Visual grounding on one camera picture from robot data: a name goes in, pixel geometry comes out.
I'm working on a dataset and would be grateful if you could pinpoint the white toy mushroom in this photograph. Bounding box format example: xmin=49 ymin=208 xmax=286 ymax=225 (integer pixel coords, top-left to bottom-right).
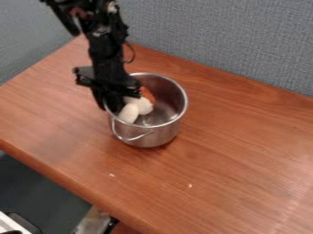
xmin=117 ymin=87 xmax=155 ymax=123

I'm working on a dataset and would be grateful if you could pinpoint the white and black floor object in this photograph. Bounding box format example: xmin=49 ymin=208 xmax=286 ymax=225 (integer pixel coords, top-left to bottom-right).
xmin=0 ymin=211 xmax=42 ymax=234

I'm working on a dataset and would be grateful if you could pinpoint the stainless steel pot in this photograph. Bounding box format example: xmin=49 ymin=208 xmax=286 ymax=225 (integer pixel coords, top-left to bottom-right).
xmin=105 ymin=72 xmax=188 ymax=148

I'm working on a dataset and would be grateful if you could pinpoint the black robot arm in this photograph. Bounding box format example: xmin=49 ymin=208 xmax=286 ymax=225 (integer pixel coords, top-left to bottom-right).
xmin=38 ymin=0 xmax=141 ymax=112

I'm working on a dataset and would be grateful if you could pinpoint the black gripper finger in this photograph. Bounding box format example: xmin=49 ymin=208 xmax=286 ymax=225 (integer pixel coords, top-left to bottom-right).
xmin=92 ymin=88 xmax=107 ymax=111
xmin=107 ymin=90 xmax=125 ymax=112

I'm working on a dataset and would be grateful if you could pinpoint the table leg bracket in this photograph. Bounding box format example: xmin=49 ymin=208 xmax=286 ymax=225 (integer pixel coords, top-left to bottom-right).
xmin=72 ymin=206 xmax=119 ymax=234

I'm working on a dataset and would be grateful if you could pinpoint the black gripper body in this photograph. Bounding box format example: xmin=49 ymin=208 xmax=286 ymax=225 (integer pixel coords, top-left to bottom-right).
xmin=73 ymin=34 xmax=140 ymax=95

